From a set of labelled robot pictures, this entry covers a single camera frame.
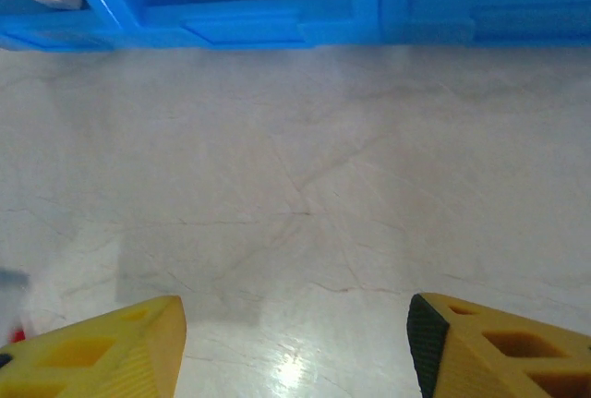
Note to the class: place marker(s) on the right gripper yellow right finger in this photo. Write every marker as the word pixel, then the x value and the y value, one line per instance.
pixel 498 361

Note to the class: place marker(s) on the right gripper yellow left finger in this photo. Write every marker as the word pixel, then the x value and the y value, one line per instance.
pixel 101 361

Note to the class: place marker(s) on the blue three-compartment bin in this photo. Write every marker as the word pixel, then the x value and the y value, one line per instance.
pixel 323 24

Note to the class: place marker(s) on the red lego brick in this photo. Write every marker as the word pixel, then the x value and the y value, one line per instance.
pixel 17 335

